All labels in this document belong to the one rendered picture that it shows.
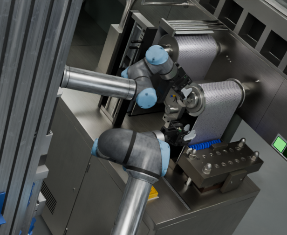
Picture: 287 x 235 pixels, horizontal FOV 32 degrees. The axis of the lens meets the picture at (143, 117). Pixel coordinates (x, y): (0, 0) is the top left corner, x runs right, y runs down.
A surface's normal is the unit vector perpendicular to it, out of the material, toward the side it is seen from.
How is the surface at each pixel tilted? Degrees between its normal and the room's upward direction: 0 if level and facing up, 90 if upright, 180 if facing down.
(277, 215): 0
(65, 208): 90
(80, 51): 0
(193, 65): 92
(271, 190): 0
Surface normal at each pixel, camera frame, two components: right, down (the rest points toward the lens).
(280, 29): -0.78, 0.12
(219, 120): 0.54, 0.62
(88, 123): 0.31, -0.77
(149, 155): 0.14, -0.16
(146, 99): 0.22, 0.62
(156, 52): -0.40, -0.40
